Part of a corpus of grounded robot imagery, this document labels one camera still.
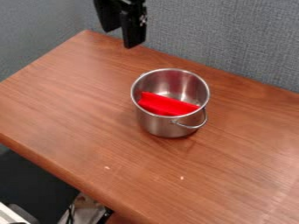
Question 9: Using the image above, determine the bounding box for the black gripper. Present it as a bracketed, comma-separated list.
[94, 0, 147, 48]

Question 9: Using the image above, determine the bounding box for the red rectangular block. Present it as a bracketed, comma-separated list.
[138, 92, 200, 116]

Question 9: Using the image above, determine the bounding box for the stainless steel pot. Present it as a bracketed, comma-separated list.
[131, 68, 211, 138]

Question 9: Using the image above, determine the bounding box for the white object at corner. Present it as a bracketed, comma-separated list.
[0, 202, 31, 224]

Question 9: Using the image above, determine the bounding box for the grey table leg bracket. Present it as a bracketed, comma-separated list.
[58, 193, 114, 224]

